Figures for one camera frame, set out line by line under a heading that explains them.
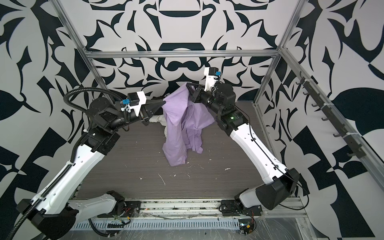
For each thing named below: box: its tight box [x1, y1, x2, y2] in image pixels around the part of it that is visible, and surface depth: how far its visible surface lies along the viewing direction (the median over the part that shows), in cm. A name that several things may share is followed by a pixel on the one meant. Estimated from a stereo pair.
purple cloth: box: [162, 83, 215, 167], surface depth 75 cm
